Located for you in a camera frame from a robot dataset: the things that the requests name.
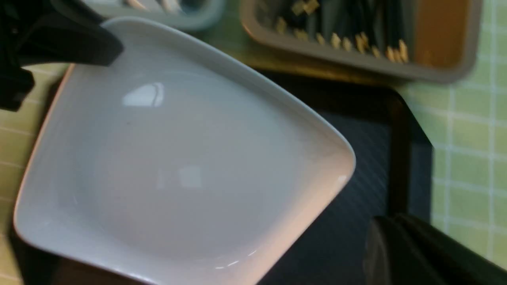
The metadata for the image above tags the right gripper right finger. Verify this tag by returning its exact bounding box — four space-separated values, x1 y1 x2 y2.
364 214 507 285

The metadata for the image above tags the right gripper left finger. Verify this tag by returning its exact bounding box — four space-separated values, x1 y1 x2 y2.
0 0 124 112

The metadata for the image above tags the large white square plate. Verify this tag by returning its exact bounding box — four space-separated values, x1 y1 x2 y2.
14 17 356 285

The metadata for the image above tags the black serving tray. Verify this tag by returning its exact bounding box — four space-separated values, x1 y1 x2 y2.
11 71 432 285

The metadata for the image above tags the teal plastic bin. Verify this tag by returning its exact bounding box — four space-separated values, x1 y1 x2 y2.
83 0 226 31

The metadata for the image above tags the grey-brown plastic bin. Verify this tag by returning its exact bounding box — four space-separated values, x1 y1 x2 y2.
240 0 484 84

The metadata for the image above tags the black chopsticks pile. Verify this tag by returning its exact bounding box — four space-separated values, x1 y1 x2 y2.
271 0 410 64

